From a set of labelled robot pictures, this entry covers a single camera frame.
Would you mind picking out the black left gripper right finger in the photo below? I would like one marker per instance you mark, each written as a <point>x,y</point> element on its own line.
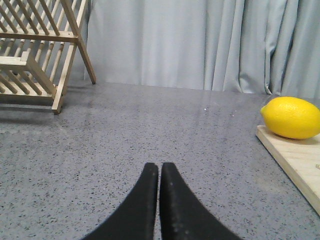
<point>182,215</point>

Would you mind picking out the wooden dish rack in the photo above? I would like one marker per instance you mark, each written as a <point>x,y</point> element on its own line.
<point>38,43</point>

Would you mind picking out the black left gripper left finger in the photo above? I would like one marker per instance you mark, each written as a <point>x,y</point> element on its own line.
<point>135,218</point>

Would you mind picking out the yellow lemon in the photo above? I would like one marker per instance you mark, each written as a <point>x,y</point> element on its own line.
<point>291,117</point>

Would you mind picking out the wooden cutting board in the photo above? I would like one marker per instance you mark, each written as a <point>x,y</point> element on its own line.
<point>299,159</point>

